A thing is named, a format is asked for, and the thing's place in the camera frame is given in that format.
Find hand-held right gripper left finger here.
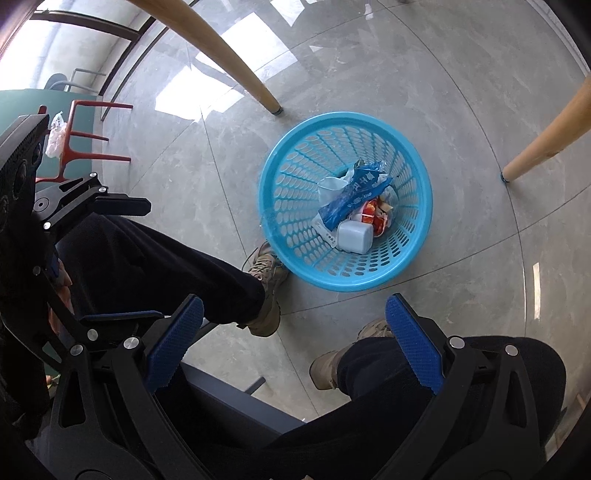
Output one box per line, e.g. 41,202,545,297
48,294,206,480

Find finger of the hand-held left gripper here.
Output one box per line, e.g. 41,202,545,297
71,310,165,348
32,172,152,232

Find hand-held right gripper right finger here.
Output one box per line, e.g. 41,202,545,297
385,293,555,480

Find white square plastic box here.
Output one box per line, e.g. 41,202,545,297
336,220,375,254

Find red white wrapper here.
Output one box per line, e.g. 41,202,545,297
353,196,393,238

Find blue plastic basket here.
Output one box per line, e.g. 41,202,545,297
257,111,434,292

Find blue snack packet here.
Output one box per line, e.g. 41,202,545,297
318,158,393,232

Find person's left hand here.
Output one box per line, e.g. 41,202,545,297
46,265,74,333

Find crumpled clear plastic bag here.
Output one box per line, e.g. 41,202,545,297
45,112,68,158

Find green table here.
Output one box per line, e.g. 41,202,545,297
0,89,105,183

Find person's left leg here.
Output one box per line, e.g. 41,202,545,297
55,215,266,333

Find grey blue chair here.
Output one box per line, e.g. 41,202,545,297
45,68,109,97

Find person's right beige shoe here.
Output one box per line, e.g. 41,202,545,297
308,318,393,391

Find person's beige shoe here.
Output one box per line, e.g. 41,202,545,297
308,318,393,391
242,240,291,337

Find person's left beige shoe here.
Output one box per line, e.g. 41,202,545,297
242,240,291,337

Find red chair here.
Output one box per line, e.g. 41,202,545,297
36,99,134,183

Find white plastic bag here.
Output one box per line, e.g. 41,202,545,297
316,174,354,206

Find wooden table leg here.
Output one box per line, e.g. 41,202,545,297
501,76,591,184
127,0,283,116

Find dark grey metal frame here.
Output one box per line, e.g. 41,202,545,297
178,320,308,444

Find dark window frame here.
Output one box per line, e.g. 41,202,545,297
30,10,171,121

